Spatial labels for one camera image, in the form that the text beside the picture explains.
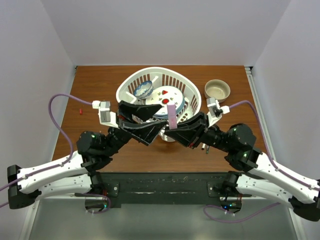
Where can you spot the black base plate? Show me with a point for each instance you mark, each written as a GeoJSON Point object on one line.
{"type": "Point", "coordinates": [170, 188]}

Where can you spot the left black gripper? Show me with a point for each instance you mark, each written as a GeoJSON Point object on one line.
{"type": "Point", "coordinates": [145, 132]}

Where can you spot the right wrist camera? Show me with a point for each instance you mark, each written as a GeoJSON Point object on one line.
{"type": "Point", "coordinates": [215, 110]}

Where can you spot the blue white patterned bowl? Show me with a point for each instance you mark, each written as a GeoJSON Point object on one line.
{"type": "Point", "coordinates": [143, 90]}

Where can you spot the beige ceramic bowl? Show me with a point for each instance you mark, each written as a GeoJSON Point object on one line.
{"type": "Point", "coordinates": [217, 89]}

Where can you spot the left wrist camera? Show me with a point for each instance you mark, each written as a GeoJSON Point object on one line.
{"type": "Point", "coordinates": [105, 115]}

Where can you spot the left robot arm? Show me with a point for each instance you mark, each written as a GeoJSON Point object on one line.
{"type": "Point", "coordinates": [78, 171]}

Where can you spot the pink highlighter pen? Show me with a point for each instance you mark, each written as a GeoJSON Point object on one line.
{"type": "Point", "coordinates": [172, 116]}

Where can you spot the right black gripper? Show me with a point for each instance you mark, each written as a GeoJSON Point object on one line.
{"type": "Point", "coordinates": [190, 132]}

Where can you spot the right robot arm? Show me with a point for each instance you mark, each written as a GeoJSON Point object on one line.
{"type": "Point", "coordinates": [239, 145]}

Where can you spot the watermelon pattern plate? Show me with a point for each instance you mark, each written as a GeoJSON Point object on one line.
{"type": "Point", "coordinates": [164, 95]}

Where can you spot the white plastic dish basket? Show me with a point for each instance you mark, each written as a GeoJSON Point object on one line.
{"type": "Point", "coordinates": [162, 77]}

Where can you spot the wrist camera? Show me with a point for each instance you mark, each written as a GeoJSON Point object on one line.
{"type": "Point", "coordinates": [215, 110]}
{"type": "Point", "coordinates": [105, 115]}

